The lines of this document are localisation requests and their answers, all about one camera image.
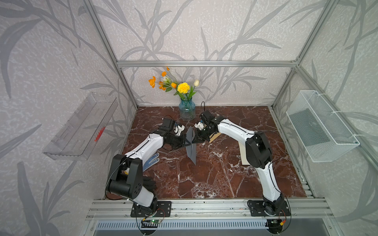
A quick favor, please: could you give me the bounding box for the black glove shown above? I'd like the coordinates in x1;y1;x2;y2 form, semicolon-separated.
143;176;157;193

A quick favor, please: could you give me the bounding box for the blue glass vase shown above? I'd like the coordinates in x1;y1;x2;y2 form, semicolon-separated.
179;99;196;121

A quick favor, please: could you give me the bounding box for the blue dotted work glove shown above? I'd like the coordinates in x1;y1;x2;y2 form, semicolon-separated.
143;153;159;171

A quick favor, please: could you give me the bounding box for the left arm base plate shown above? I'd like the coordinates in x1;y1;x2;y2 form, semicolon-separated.
131;201;172;218

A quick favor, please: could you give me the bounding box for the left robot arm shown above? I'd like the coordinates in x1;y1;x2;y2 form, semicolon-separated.
104;118;189;207

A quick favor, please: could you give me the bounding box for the cream paper sheet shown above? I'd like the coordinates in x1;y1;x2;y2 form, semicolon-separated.
238;142;250;166

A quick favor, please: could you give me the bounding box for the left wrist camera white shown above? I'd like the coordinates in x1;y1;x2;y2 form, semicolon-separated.
173;124;185;136

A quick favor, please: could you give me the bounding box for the red marker pen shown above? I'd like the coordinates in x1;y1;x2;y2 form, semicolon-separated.
94;127;105;142

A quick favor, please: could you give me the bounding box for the yellow orange flower bouquet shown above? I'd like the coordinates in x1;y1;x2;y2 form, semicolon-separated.
148;67;200;101

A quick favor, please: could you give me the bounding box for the left green circuit board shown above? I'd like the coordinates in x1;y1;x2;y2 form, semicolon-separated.
140;218;163;229

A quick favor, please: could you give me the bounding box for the brown kraft envelope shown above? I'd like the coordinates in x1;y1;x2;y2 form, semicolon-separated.
209;132;221;143

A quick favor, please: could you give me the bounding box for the white wire mesh basket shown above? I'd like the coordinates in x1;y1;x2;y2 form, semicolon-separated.
286;90;360;162

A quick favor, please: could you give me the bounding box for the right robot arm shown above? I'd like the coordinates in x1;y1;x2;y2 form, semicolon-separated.
192;110;284;215

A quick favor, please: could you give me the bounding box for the clear plastic wall tray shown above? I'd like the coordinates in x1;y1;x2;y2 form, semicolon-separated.
42;92;119;161

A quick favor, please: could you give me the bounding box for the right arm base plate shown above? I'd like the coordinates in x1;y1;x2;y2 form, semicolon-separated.
247;200;291;217

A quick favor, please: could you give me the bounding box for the right circuit board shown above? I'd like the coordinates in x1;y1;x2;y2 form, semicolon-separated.
265;219;286;235

